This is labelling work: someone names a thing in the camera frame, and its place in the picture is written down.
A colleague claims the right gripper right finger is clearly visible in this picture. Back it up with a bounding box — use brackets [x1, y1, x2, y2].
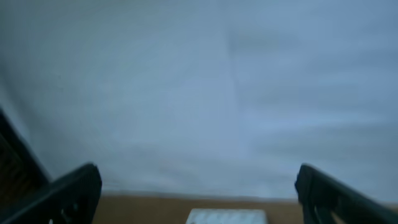
[294, 163, 398, 224]

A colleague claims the white test tube rack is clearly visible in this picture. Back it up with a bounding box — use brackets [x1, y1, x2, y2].
[185, 208, 269, 224]

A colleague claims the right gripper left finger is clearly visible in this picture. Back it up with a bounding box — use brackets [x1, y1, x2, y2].
[0, 162, 103, 224]

